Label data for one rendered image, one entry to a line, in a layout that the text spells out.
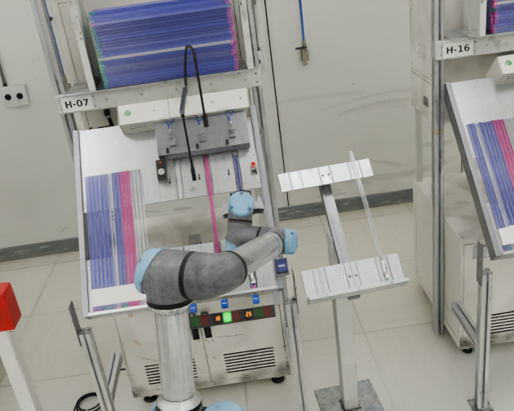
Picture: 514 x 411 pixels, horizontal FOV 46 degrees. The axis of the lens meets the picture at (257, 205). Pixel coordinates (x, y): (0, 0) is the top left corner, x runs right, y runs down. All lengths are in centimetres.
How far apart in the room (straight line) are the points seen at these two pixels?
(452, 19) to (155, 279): 168
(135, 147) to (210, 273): 103
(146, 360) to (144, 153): 90
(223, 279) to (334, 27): 265
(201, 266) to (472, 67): 165
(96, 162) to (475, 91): 148
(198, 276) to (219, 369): 135
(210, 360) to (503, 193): 136
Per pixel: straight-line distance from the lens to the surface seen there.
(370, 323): 314
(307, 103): 394
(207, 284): 141
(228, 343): 265
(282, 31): 382
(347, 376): 256
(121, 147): 237
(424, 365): 290
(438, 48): 247
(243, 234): 179
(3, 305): 242
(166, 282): 145
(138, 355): 269
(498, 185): 238
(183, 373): 158
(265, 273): 215
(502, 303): 283
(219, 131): 226
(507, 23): 252
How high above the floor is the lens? 187
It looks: 25 degrees down
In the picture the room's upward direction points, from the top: 8 degrees counter-clockwise
